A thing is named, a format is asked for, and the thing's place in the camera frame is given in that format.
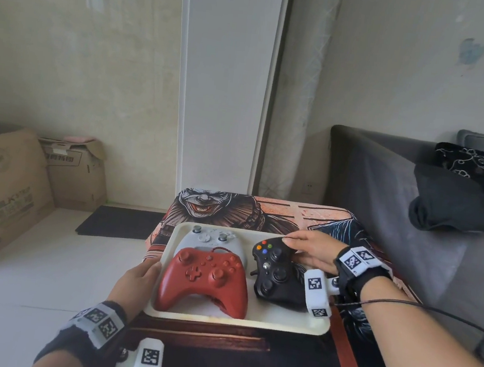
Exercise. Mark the person's right hand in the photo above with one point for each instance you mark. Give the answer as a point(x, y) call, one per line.
point(321, 249)

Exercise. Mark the person's left hand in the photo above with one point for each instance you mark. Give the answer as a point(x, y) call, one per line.
point(132, 284)

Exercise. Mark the person's left thumb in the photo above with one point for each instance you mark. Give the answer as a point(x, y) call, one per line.
point(151, 270)

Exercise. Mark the person's right thumb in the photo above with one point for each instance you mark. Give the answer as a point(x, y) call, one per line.
point(306, 263)

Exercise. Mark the black game controller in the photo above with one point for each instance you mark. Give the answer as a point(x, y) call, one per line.
point(275, 276)

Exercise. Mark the white rectangular tray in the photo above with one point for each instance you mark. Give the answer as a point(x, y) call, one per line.
point(253, 317)

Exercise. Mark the person's left forearm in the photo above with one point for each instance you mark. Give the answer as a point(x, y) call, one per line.
point(52, 362)

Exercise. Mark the person's right forearm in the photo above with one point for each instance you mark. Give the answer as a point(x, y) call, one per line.
point(418, 353)

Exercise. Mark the red game controller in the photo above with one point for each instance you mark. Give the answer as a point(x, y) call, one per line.
point(202, 281)

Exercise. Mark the dark floor mat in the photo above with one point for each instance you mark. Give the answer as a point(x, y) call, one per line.
point(120, 221)

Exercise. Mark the white game controller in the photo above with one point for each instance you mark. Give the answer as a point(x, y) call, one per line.
point(211, 241)

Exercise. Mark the grey sofa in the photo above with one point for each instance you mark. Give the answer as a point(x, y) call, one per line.
point(379, 197)

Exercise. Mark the clown print table cover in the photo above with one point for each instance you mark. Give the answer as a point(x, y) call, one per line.
point(227, 353)

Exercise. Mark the small cardboard box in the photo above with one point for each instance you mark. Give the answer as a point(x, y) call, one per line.
point(77, 180)

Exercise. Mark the black folded cloth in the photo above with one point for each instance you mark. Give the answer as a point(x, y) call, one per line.
point(457, 205)

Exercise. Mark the large cardboard box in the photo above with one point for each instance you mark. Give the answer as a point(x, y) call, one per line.
point(0, 201)

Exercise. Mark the plastic wrapped mattress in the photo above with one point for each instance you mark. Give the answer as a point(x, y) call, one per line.
point(300, 87)

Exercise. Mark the white door panel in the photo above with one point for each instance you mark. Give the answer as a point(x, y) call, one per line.
point(227, 79)

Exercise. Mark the black floral cloth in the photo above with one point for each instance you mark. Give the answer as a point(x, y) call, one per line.
point(483, 169)

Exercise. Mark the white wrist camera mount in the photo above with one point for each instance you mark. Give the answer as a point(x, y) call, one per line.
point(316, 292)
point(146, 357)

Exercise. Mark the white wall socket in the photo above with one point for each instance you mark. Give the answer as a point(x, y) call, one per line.
point(309, 187)

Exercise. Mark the blue wall sticker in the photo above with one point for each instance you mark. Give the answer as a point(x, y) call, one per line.
point(471, 51)

